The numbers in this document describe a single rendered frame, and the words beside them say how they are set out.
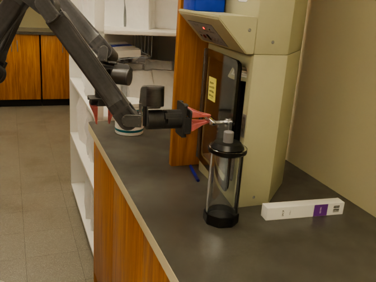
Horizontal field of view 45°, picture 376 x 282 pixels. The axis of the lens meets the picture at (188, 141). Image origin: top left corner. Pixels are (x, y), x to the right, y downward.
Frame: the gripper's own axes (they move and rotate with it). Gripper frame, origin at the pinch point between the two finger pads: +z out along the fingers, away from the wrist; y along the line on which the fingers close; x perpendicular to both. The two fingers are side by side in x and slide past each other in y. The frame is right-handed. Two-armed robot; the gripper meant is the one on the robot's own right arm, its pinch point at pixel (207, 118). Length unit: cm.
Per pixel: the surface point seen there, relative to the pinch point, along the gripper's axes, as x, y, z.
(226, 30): -10.6, 27.1, -1.4
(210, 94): 11.0, 4.8, 5.2
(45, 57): 490, -51, -18
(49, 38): 490, -26, -12
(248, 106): -11.0, 6.2, 7.6
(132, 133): 64, -24, -7
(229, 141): -18.5, -1.6, -1.1
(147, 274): -8, -47, -19
